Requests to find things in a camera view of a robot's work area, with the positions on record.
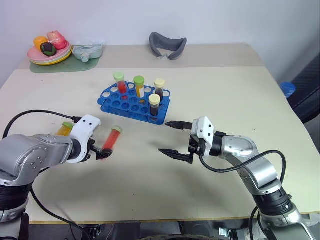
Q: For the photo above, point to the dark rounded shape under table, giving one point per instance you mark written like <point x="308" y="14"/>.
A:
<point x="175" y="231"/>

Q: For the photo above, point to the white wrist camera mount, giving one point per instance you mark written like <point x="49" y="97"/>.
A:
<point x="206" y="130"/>
<point x="85" y="125"/>

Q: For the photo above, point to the yellow tube with green cap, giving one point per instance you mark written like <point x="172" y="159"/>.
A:
<point x="139" y="88"/>
<point x="63" y="130"/>

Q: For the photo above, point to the dark green toy food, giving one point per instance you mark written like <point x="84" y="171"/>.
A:
<point x="48" y="49"/>

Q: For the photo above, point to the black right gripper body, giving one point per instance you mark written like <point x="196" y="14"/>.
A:
<point x="195" y="146"/>

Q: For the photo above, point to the blue test tube rack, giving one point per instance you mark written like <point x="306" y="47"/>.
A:
<point x="120" y="105"/>

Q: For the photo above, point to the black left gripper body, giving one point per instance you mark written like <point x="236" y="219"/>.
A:
<point x="89" y="147"/>

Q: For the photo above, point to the blue bottle cap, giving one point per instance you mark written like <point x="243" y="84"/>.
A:
<point x="288" y="88"/>

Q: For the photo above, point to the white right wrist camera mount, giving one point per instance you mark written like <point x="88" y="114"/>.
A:
<point x="206" y="130"/>

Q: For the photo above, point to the orange toy food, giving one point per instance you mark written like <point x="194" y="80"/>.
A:
<point x="39" y="40"/>

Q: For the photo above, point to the pink plate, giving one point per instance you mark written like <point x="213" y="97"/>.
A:
<point x="33" y="55"/>

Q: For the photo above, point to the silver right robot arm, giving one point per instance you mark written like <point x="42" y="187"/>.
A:
<point x="250" y="155"/>

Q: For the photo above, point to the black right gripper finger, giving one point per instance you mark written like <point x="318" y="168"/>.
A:
<point x="178" y="125"/>
<point x="175" y="154"/>

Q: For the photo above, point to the clear plastic bag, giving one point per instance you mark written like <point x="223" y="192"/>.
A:
<point x="88" y="50"/>

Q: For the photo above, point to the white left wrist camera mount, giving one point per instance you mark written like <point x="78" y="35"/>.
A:
<point x="85" y="125"/>

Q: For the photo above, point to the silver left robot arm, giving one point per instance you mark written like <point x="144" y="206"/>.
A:
<point x="25" y="155"/>

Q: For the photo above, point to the pale green plate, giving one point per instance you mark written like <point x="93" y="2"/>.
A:
<point x="65" y="55"/>

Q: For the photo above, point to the red tube with green cap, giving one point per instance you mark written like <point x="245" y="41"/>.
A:
<point x="122" y="86"/>
<point x="112" y="138"/>

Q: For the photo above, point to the dark tube with cream cap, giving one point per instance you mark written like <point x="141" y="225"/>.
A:
<point x="159" y="83"/>
<point x="154" y="108"/>

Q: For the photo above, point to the green table mat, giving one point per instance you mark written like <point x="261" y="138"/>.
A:
<point x="75" y="66"/>

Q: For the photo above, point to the pink toy food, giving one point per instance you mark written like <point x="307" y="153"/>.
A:
<point x="58" y="40"/>

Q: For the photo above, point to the black carbon-pattern object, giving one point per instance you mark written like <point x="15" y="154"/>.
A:
<point x="307" y="85"/>

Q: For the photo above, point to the stack of coloured plates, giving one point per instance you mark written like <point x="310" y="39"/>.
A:
<point x="50" y="63"/>

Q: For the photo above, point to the grey foam face pad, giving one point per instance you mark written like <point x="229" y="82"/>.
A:
<point x="160" y="45"/>

